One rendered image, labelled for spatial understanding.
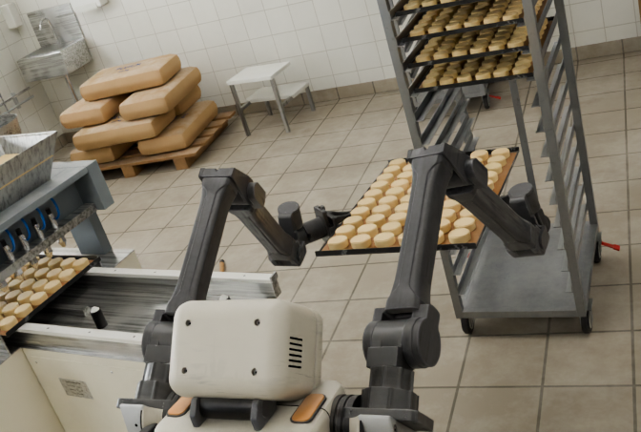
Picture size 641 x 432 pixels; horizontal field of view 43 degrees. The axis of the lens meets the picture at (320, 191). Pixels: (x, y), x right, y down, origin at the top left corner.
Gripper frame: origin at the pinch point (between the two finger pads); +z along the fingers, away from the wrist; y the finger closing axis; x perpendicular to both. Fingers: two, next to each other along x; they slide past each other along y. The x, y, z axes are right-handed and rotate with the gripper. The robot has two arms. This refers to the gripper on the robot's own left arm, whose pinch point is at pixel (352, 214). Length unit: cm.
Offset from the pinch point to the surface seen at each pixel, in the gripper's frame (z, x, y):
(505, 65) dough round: 78, -37, -12
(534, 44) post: 79, -19, -21
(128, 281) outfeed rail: -59, -45, 13
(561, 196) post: 81, -21, 33
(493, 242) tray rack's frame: 90, -87, 77
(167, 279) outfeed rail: -49, -32, 11
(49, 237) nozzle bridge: -76, -60, -5
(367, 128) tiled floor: 137, -306, 83
